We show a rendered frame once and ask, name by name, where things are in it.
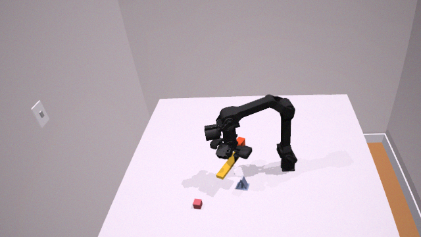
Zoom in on small pink cube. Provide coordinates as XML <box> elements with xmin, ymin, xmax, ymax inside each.
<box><xmin>193</xmin><ymin>198</ymin><xmax>203</xmax><ymax>209</ymax></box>

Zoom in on yellow bar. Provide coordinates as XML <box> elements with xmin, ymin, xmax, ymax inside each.
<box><xmin>216</xmin><ymin>137</ymin><xmax>245</xmax><ymax>180</ymax></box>

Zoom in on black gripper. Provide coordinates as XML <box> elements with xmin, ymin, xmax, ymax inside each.
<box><xmin>210</xmin><ymin>134</ymin><xmax>252</xmax><ymax>162</ymax></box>

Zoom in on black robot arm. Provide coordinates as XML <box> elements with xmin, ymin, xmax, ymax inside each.
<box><xmin>204</xmin><ymin>94</ymin><xmax>298</xmax><ymax>172</ymax></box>

